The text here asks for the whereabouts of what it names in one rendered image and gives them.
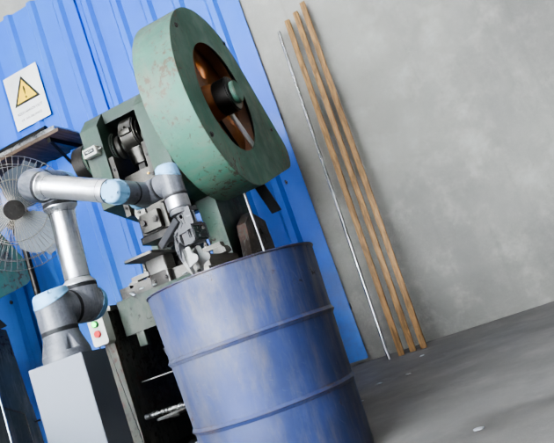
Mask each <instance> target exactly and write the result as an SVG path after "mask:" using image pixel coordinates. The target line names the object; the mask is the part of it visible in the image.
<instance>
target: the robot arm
mask: <svg viewBox="0 0 554 443"><path fill-rule="evenodd" d="M155 173H156V174H155V175H156V176H155V177H153V178H151V179H149V180H147V181H145V182H136V181H127V180H121V179H105V178H81V177H76V176H74V175H73V174H72V173H70V172H67V171H61V170H47V169H39V168H34V169H29V170H27V171H24V172H23V173H22V174H21V175H20V177H19V179H18V191H19V193H20V195H21V196H22V197H23V198H24V199H25V200H28V201H31V202H35V203H41V205H42V208H43V212H44V213H46V214H48V215H49V218H50V221H51V225H52V230H53V233H54V237H55V243H56V248H57V251H58V255H59V259H60V263H61V267H62V273H63V278H64V281H65V282H64V284H63V285H62V286H59V287H55V288H52V289H49V290H47V291H45V292H43V293H41V294H37V295H36V296H34V297H33V301H32V303H33V311H34V313H35V315H36V319H37V322H38V325H39V328H40V334H41V337H42V341H43V350H42V363H43V366H45V365H47V364H50V363H52V362H55V361H57V360H60V359H64V358H67V357H69V356H72V355H74V354H77V353H80V352H87V351H91V346H90V344H89V343H88V341H87V340H86V338H85V337H84V335H83V334H82V332H81V331H80V329H79V326H78V325H79V324H80V323H91V322H93V321H96V320H98V319H99V318H101V317H102V316H103V315H104V314H105V312H106V310H107V306H108V298H107V294H106V292H105V290H103V289H102V288H101V287H98V284H97V281H96V279H94V278H92V276H91V275H90V272H89V267H88V264H87V260H86V256H85V253H84V247H83V242H82V238H81V235H80V231H79V227H78V224H77V217H76V213H75V208H76V207H77V200H79V201H89V202H99V203H108V204H112V205H130V206H131V207H132V208H134V209H135V210H142V209H144V208H147V207H149V206H150V205H152V204H154V203H156V202H158V201H160V200H162V199H164V202H165V205H166V207H167V210H168V213H170V216H171V218H173V220H172V221H171V224H170V225H169V227H168V229H167V230H166V231H165V233H164V235H163V237H162V239H161V241H160V242H159V244H158V245H159V246H160V247H161V248H162V249H169V248H172V247H173V245H174V244H175V249H176V252H177V254H178V256H179V258H180V260H181V262H182V263H183V264H184V266H185V267H186V269H187V270H188V271H189V272H190V273H191V274H192V275H193V274H195V270H194V269H193V266H194V265H196V267H197V272H202V271H204V264H205V263H206V262H207V261H209V259H210V254H209V252H205V251H203V250H202V248H201V247H200V243H203V242H205V241H207V239H209V238H210V235H209V233H208V228H207V225H206V223H205V222H202V221H201V220H200V221H199V220H197V218H196V215H195V212H194V210H195V209H197V207H196V205H193V206H191V202H190V200H189V197H188V195H187V192H186V187H185V184H184V181H183V178H182V175H181V173H180V171H179V167H178V166H177V164H176V163H172V162H170V163H163V164H160V165H158V166H157V167H156V168H155ZM205 227H206V228H205ZM191 248H192V249H191Z"/></svg>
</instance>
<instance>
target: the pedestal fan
mask: <svg viewBox="0 0 554 443"><path fill-rule="evenodd" d="M0 157H5V160H6V156H0ZM12 157H13V156H11V162H12ZM20 157H26V156H20ZM26 158H30V157H26ZM30 159H33V158H30ZM33 160H36V159H33ZM37 161H38V160H36V163H37ZM38 162H40V161H38ZM36 163H31V160H30V162H27V161H25V159H24V160H23V162H22V164H18V163H8V164H12V166H8V167H12V168H11V169H9V170H8V167H3V168H7V171H6V172H5V173H4V175H3V176H2V178H1V177H0V179H1V182H0V184H1V185H0V186H1V187H0V188H1V190H2V191H1V190H0V191H1V193H2V194H3V195H2V194H0V195H1V196H2V197H3V196H4V197H3V198H6V200H7V201H8V202H7V201H6V200H5V201H6V203H5V201H4V200H3V199H2V198H1V197H0V198H1V199H2V201H3V202H2V201H1V200H0V202H1V203H3V204H4V203H5V204H4V205H3V204H1V203H0V204H1V205H3V206H1V205H0V233H1V232H4V234H5V232H6V231H3V230H4V229H6V230H7V229H8V231H9V229H10V230H12V233H11V234H12V236H15V239H16V241H17V242H14V237H13V242H9V241H8V240H7V241H4V240H2V239H3V237H4V236H3V237H2V239H0V241H1V242H0V243H2V241H4V244H9V243H10V244H9V245H11V254H13V249H12V245H19V246H20V250H21V249H22V251H21V256H22V252H23V255H24V259H23V257H22V259H18V249H17V246H16V253H17V261H16V260H11V261H7V260H9V259H3V260H2V258H0V260H2V261H5V262H6V261H7V262H11V265H12V262H17V266H18V262H20V261H25V262H26V267H27V269H26V270H27V271H28V273H29V277H30V280H31V283H32V286H33V291H34V295H35V296H36V295H37V294H41V291H40V286H39V283H38V280H37V277H36V273H35V271H34V268H35V267H37V266H40V265H36V266H35V267H33V261H32V258H33V260H34V258H36V257H39V258H40V255H41V254H43V255H44V256H45V254H44V252H47V253H48V254H49V255H52V253H53V252H54V251H55V250H56V249H57V248H56V243H55V237H54V233H53V230H52V225H51V221H50V218H49V215H48V214H46V213H43V212H41V211H34V210H32V211H28V210H31V209H29V208H32V207H33V206H36V205H34V204H36V203H35V202H31V201H28V200H25V199H24V198H23V197H22V196H21V195H20V193H19V191H18V179H19V177H20V175H21V174H22V173H23V172H24V171H27V170H29V169H34V168H36V166H37V164H36ZM41 163H42V162H41ZM8 164H7V162H6V164H3V165H8ZM13 164H17V165H18V166H13ZM42 164H45V163H42ZM19 165H20V166H19ZM0 166H2V165H0ZM41 166H42V165H41ZM46 166H47V167H50V166H48V165H47V164H46ZM13 167H14V168H13ZM3 168H0V169H3ZM50 168H51V167H50ZM46 169H47V168H46ZM51 169H52V170H53V168H51ZM27 208H28V209H27ZM32 209H33V208H32ZM8 231H7V234H8ZM0 235H2V233H1V234H0ZM5 242H8V243H5ZM11 243H18V244H11ZM30 252H31V254H32V252H34V253H37V252H40V253H41V254H40V253H39V254H40V255H39V254H38V253H37V255H38V256H37V255H35V256H36V257H35V256H33V254H32V257H31V255H30ZM56 252H57V251H56ZM57 254H58V253H57ZM57 254H56V255H57ZM56 255H55V256H56ZM52 256H53V255H52ZM55 256H53V258H54V257H55ZM45 257H46V256H45ZM46 258H47V257H46ZM51 259H52V258H50V259H49V260H51ZM18 260H20V261H18ZM49 260H48V259H47V262H48V261H49ZM40 261H41V259H40ZM34 262H35V260H34ZM41 263H42V261H41ZM45 263H46V262H45ZM45 263H42V264H41V265H43V264H45ZM9 272H17V271H12V270H10V271H9Z"/></svg>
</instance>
